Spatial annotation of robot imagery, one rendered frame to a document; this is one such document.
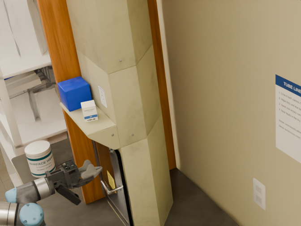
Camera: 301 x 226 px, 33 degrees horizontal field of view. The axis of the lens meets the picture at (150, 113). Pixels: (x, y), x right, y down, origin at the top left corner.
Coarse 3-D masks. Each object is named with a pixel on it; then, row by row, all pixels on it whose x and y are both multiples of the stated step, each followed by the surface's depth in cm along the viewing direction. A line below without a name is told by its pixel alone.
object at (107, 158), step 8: (96, 144) 214; (104, 152) 205; (112, 152) 193; (104, 160) 209; (112, 160) 197; (104, 168) 214; (112, 168) 201; (120, 168) 191; (104, 176) 219; (112, 176) 205; (120, 176) 193; (120, 184) 197; (112, 192) 214; (120, 192) 201; (112, 200) 219; (120, 200) 206; (120, 208) 210; (128, 208) 201; (120, 216) 215; (128, 216) 202; (128, 224) 207
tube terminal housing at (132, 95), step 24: (96, 72) 184; (120, 72) 175; (144, 72) 185; (96, 96) 194; (120, 96) 178; (144, 96) 186; (120, 120) 182; (144, 120) 187; (120, 144) 186; (144, 144) 191; (144, 168) 196; (168, 168) 220; (144, 192) 200; (168, 192) 221; (144, 216) 205
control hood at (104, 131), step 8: (72, 112) 195; (80, 112) 194; (80, 120) 188; (96, 120) 187; (104, 120) 186; (80, 128) 184; (88, 128) 182; (96, 128) 182; (104, 128) 181; (112, 128) 182; (88, 136) 178; (96, 136) 180; (104, 136) 182; (112, 136) 183; (104, 144) 183; (112, 144) 185
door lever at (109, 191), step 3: (102, 180) 205; (102, 183) 204; (105, 183) 203; (105, 186) 201; (108, 186) 201; (105, 189) 202; (108, 189) 199; (114, 189) 199; (117, 189) 200; (120, 189) 199; (108, 192) 198; (111, 192) 199
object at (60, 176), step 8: (56, 168) 185; (64, 168) 184; (72, 168) 184; (48, 176) 181; (56, 176) 182; (64, 176) 184; (72, 176) 185; (56, 184) 184; (64, 184) 186; (72, 184) 185
